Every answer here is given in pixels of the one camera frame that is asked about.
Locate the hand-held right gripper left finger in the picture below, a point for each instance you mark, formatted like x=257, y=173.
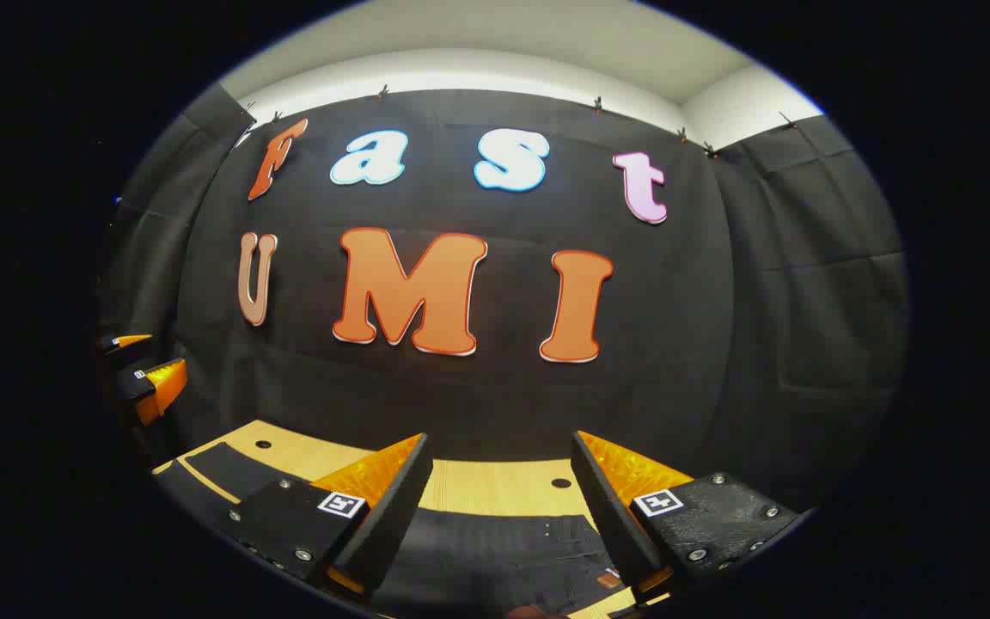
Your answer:
x=388, y=524

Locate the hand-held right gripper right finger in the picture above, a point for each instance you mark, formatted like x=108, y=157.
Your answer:
x=611, y=516

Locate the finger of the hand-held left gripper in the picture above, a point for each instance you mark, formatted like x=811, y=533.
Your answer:
x=164, y=387
x=127, y=341

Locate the dark denim jeans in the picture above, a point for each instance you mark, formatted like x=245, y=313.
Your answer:
x=495, y=550

